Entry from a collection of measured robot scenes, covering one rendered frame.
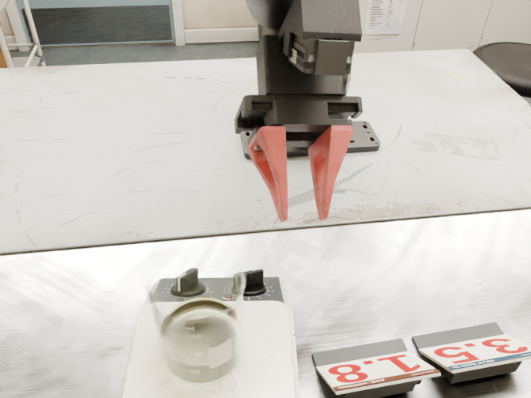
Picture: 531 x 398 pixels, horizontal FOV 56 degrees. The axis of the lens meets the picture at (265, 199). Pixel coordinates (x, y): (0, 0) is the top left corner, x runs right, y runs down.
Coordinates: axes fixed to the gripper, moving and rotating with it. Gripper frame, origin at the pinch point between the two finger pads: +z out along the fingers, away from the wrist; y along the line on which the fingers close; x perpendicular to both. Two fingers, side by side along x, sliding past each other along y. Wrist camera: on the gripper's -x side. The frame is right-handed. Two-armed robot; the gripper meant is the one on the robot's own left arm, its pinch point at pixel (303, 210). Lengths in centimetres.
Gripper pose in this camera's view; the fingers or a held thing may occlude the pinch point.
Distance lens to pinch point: 42.5
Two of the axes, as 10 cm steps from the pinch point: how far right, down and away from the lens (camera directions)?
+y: 9.8, -0.3, 2.0
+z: 0.6, 9.8, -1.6
